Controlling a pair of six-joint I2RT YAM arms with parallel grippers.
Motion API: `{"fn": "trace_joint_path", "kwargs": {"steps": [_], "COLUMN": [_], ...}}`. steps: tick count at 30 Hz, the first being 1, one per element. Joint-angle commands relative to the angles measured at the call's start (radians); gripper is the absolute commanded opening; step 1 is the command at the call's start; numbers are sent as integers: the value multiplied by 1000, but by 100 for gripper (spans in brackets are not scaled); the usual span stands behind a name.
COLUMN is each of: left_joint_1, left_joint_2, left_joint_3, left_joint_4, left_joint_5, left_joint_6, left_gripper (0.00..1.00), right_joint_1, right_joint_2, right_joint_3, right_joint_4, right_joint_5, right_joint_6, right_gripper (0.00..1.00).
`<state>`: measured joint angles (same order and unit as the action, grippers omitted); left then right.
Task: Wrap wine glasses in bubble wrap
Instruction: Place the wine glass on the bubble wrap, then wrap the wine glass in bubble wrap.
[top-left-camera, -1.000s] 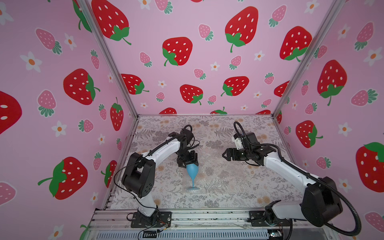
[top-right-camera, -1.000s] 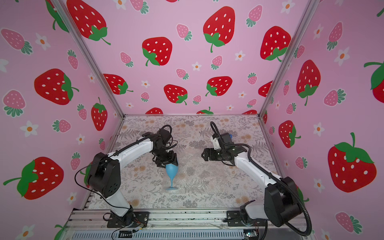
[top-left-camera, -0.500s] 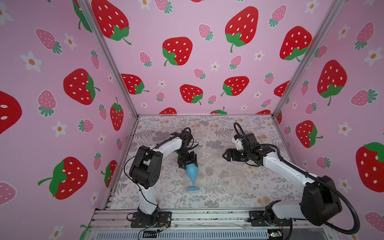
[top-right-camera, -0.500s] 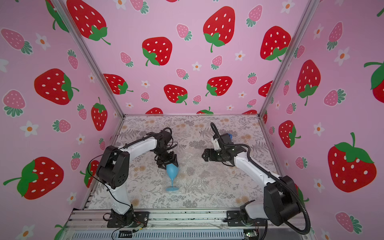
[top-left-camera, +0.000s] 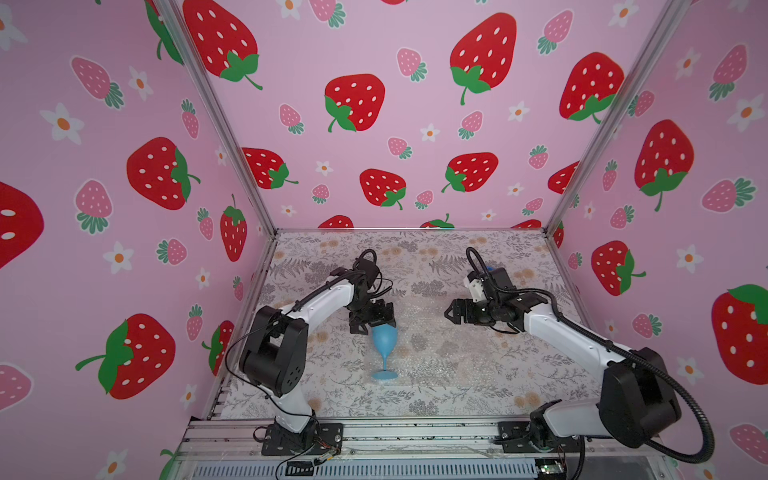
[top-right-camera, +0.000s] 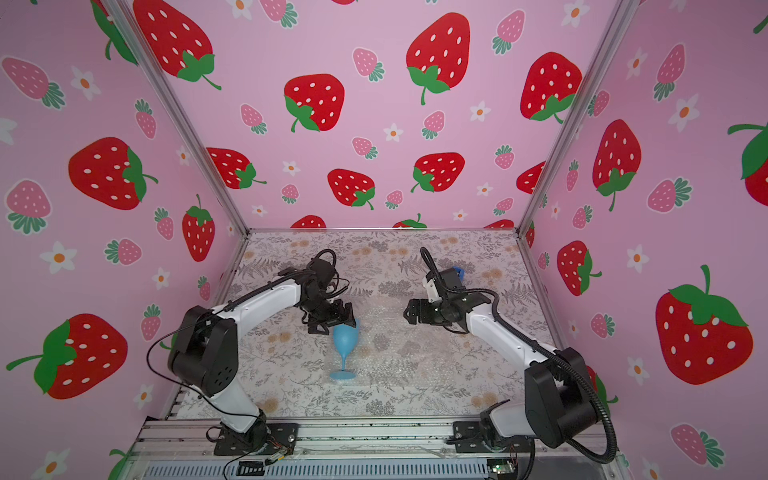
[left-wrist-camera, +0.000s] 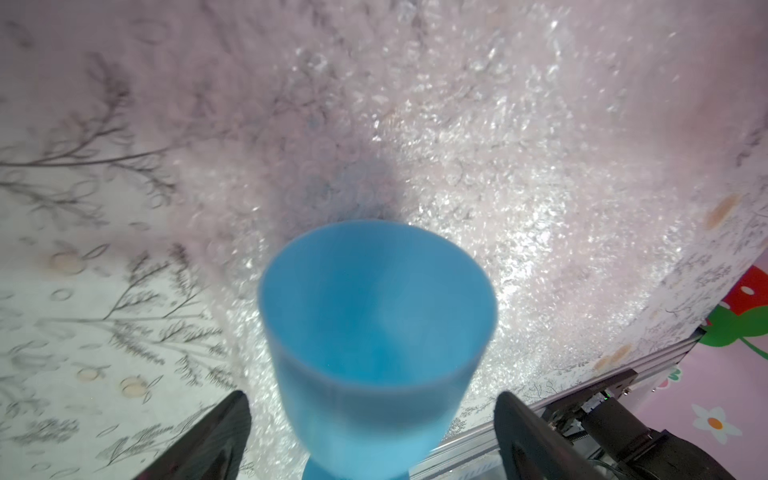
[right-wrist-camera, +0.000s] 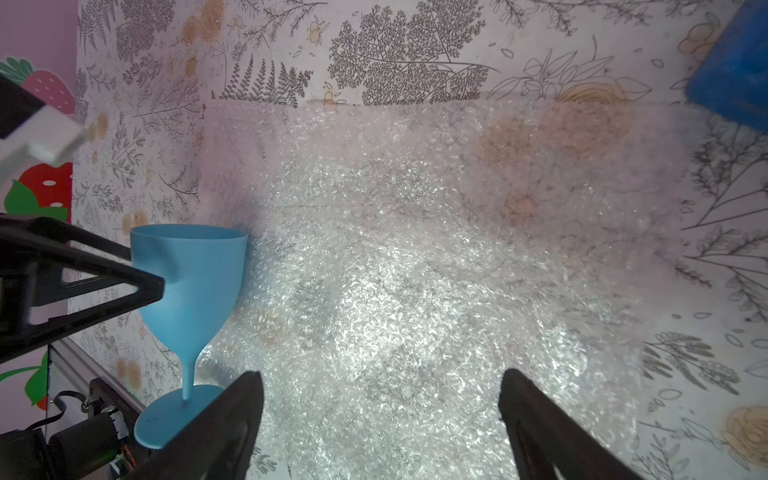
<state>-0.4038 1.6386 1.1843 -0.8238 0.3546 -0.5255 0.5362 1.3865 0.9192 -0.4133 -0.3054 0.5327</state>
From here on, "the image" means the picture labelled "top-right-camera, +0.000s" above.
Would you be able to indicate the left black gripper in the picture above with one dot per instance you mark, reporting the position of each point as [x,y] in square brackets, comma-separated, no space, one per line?
[336,318]

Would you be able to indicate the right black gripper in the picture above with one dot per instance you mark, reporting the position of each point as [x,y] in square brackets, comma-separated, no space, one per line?
[422,310]

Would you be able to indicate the blue plastic wine glass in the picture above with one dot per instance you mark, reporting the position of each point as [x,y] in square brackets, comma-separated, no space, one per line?
[345,340]

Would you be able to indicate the clear bubble wrap sheet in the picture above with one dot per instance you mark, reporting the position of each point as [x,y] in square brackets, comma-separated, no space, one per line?
[391,353]

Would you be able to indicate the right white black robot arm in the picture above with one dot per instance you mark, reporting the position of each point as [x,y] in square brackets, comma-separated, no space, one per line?
[558,393]

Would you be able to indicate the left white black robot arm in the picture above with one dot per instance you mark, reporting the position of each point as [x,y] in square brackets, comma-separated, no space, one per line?
[205,355]

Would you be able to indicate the blue tape dispenser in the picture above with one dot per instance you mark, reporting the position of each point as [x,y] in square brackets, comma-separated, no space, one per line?
[460,273]

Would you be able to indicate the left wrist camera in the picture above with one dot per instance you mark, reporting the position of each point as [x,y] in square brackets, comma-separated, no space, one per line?
[324,273]

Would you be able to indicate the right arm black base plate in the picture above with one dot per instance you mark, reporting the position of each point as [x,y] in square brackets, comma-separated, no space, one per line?
[480,437]

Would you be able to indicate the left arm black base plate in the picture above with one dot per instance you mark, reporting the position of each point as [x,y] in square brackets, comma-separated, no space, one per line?
[260,439]

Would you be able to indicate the aluminium mounting rail frame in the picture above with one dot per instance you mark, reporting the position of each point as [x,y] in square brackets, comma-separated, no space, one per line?
[354,448]

